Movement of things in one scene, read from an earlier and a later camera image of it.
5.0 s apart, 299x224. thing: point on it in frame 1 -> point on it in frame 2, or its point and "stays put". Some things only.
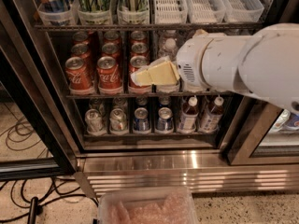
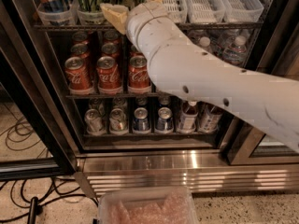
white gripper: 189,62 -> 146,14
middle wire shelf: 152,97 stays put
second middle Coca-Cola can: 110,49 stays put
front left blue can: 141,123 stays put
